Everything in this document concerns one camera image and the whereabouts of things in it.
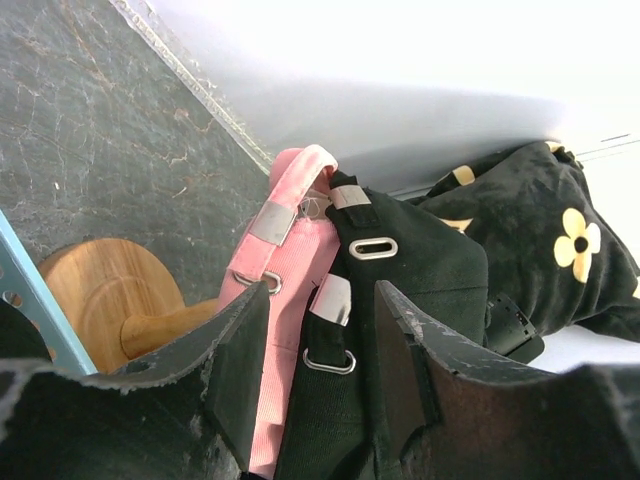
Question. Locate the pink cap with R logo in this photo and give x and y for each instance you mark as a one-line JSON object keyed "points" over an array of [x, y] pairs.
{"points": [[291, 246]]}

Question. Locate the wooden hat stand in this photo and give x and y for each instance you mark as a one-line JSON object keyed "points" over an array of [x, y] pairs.
{"points": [[120, 299]]}

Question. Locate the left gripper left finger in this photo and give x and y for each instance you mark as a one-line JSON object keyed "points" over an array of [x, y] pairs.
{"points": [[184, 411]]}

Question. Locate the light blue plastic basket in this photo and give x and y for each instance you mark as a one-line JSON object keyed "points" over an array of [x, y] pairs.
{"points": [[23, 287]]}

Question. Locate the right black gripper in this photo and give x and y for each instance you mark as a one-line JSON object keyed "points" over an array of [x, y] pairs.
{"points": [[510, 332]]}

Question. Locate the black floral blanket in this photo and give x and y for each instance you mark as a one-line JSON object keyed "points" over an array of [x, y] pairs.
{"points": [[548, 248]]}

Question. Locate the black cap white NY logo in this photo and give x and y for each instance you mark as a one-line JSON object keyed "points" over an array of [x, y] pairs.
{"points": [[335, 426]]}

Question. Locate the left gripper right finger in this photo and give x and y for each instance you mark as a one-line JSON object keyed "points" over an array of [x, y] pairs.
{"points": [[455, 410]]}

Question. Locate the black cap gold R logo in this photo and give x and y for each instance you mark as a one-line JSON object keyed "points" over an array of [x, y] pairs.
{"points": [[440, 270]]}

